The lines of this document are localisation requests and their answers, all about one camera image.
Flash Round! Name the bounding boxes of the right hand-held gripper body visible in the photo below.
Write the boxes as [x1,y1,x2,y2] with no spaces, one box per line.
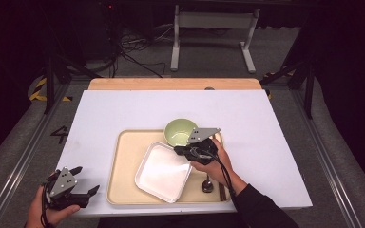
[183,127,221,166]

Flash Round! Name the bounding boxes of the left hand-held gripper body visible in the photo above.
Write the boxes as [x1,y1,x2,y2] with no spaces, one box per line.
[44,166,90,211]

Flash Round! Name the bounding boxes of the green bowl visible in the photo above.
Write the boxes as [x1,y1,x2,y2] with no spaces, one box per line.
[163,118,201,148]

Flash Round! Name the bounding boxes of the white square plate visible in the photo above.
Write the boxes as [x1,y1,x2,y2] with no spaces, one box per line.
[134,141,194,204]

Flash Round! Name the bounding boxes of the metal spoon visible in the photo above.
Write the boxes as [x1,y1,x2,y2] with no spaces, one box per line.
[201,175,215,195]

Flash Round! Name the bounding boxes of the beige tray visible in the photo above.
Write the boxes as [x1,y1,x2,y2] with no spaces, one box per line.
[106,128,233,206]

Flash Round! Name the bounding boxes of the person's right hand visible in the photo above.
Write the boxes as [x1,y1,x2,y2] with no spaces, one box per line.
[189,138,249,196]

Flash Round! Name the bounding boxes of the person's left hand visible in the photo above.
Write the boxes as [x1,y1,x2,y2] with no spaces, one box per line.
[27,186,81,228]

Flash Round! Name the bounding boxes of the white table board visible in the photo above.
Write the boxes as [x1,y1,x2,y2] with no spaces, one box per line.
[57,89,314,218]

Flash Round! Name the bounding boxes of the wooden table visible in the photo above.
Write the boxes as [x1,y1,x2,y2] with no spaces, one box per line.
[87,77,263,91]

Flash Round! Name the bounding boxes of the person's lap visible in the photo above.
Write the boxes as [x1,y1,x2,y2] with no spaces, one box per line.
[96,212,246,228]

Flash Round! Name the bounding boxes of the yellow black floor tape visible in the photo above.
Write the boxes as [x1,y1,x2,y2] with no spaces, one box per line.
[28,77,74,103]

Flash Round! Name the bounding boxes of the black tripod stand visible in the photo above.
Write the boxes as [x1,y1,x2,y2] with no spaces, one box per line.
[42,55,103,115]
[259,56,317,120]

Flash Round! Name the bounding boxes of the white metal stand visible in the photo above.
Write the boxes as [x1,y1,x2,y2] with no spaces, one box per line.
[170,4,261,74]

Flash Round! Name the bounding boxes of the black equipment with red light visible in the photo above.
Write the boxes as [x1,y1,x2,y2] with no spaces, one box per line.
[84,0,123,61]

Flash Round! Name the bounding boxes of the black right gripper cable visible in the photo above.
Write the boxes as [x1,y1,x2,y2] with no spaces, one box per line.
[191,139,238,201]

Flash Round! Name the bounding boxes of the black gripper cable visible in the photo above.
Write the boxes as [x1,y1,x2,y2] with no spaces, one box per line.
[191,139,238,201]
[39,180,53,228]

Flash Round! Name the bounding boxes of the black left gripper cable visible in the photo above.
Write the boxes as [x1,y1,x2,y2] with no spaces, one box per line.
[39,180,53,228]

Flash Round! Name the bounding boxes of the aluminium floor rail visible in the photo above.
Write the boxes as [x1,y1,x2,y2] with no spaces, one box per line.
[289,88,364,228]
[0,85,71,228]

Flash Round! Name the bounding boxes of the black floor cables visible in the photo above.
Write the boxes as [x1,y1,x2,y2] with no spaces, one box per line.
[115,27,175,79]

